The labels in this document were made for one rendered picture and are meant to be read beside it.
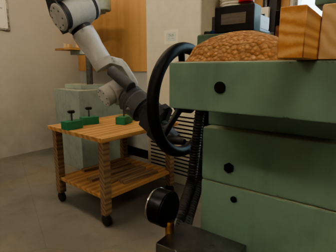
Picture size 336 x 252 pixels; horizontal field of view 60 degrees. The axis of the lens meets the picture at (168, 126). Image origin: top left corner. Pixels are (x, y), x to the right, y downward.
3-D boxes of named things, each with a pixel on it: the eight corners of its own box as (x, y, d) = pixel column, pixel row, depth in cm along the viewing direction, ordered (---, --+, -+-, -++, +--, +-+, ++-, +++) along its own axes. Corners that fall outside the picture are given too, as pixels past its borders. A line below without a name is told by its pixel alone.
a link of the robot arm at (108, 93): (120, 121, 91) (98, 101, 95) (146, 104, 96) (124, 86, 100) (118, 96, 82) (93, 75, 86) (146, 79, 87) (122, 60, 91)
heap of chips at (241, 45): (209, 63, 45) (209, 37, 44) (307, 61, 37) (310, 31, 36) (176, 62, 38) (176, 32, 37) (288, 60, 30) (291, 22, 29)
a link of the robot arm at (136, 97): (144, 146, 85) (118, 122, 90) (165, 135, 92) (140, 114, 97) (156, 112, 78) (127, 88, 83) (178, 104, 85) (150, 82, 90)
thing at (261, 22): (227, 39, 70) (228, 15, 69) (274, 36, 64) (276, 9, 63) (200, 34, 60) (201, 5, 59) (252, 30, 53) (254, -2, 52)
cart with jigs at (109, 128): (125, 175, 247) (123, 99, 235) (177, 193, 211) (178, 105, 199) (52, 201, 198) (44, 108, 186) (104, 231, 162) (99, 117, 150)
